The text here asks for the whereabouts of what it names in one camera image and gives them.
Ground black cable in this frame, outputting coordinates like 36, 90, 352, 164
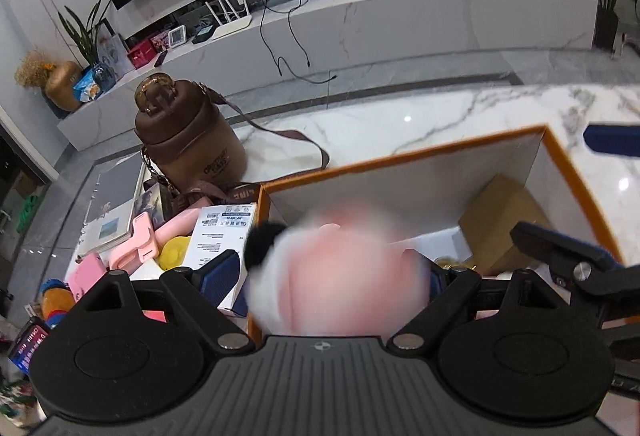
260, 0, 338, 109

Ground white panda plush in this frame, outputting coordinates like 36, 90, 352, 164
244, 222, 321, 334

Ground brown square box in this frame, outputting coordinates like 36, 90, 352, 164
457, 173, 551, 277

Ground white router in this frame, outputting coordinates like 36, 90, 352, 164
205, 0, 253, 40

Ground green plant in blue vase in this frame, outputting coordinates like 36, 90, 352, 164
57, 0, 117, 92

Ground white marble television console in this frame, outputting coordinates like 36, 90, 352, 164
57, 0, 598, 151

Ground picture frame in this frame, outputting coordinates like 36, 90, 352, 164
97, 20, 128, 76

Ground brown water bottle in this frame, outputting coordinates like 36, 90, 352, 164
134, 72, 331, 217

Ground pink white plush toy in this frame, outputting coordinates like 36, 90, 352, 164
280, 208, 433, 337

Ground white marble desktop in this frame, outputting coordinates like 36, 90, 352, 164
220, 83, 640, 267

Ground gold vase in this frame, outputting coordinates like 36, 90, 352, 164
45, 60, 83, 113

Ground white box with label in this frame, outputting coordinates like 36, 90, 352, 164
182, 203, 258, 311

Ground grey photo book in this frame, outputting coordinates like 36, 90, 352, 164
77, 156, 151, 257

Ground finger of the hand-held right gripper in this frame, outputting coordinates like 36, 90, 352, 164
584, 125, 640, 157
509, 221, 640, 317

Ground blue snack bag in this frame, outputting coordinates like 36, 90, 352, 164
72, 68, 103, 102

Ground pink small box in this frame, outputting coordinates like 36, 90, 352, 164
67, 253, 108, 297

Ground red box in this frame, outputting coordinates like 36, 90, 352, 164
127, 40, 153, 69

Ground dried flowers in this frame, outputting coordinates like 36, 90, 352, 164
14, 48, 53, 89

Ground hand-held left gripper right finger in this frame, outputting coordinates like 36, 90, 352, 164
387, 258, 566, 353

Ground pink phone holder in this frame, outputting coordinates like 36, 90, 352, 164
109, 212, 166, 274

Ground yellow soft toy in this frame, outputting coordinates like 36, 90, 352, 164
159, 236, 191, 271

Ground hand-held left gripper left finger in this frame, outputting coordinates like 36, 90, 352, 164
75, 250, 251, 353

